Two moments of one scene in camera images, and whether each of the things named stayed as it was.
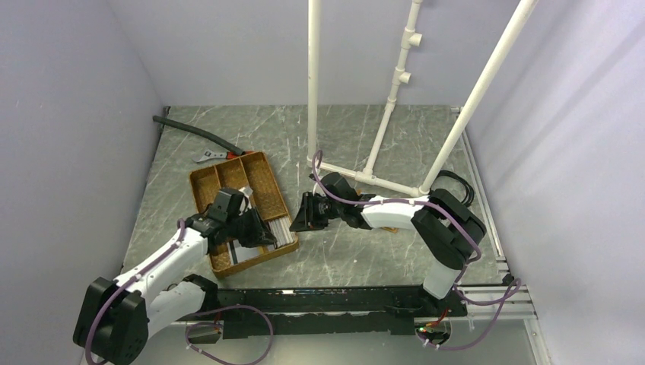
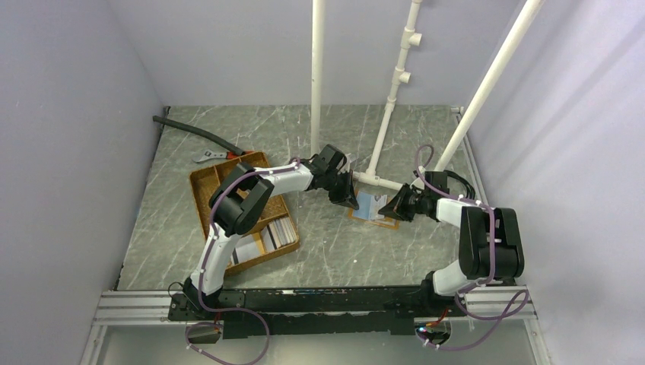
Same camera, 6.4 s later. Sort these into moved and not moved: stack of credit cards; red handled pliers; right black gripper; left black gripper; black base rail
Moved: left black gripper; right black gripper
Not moved: stack of credit cards; red handled pliers; black base rail
